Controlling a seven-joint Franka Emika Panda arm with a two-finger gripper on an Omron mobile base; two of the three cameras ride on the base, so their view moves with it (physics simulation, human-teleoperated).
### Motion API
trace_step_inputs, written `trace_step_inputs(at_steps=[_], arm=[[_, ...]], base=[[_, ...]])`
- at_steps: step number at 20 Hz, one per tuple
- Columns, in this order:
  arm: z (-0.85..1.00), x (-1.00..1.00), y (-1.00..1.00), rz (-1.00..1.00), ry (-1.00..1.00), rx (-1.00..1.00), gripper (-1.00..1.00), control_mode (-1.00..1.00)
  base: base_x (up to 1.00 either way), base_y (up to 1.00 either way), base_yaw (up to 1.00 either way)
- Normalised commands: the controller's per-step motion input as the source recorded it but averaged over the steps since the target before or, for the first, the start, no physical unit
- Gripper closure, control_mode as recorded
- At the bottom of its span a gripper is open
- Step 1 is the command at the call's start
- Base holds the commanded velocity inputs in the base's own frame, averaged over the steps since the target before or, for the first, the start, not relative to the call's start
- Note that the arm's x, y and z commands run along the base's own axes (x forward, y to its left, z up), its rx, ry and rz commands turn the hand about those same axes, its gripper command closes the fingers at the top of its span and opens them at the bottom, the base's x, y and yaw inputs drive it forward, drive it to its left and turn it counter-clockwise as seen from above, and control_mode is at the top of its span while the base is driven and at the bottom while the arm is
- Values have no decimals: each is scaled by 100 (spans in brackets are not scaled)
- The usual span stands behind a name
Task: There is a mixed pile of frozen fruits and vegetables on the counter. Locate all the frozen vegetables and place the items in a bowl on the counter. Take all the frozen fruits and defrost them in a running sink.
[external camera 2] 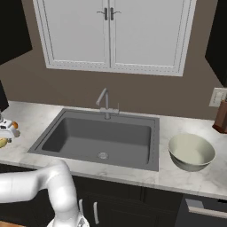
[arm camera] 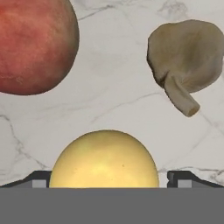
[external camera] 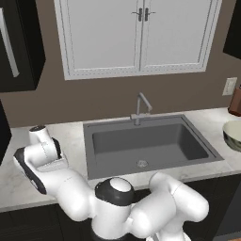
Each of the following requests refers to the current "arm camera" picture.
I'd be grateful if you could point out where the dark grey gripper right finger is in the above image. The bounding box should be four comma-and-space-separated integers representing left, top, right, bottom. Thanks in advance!
166, 170, 224, 189

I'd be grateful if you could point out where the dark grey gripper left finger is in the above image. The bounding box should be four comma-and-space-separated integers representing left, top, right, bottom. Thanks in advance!
0, 170, 53, 189

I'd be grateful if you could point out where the yellow round fruit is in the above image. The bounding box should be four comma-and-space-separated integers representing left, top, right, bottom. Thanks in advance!
48, 129, 160, 189

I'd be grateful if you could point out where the beige mushroom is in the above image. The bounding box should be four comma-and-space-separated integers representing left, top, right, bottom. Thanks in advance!
146, 18, 224, 118

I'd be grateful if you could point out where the red peach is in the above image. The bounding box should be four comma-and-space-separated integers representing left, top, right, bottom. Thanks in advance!
0, 0, 81, 96

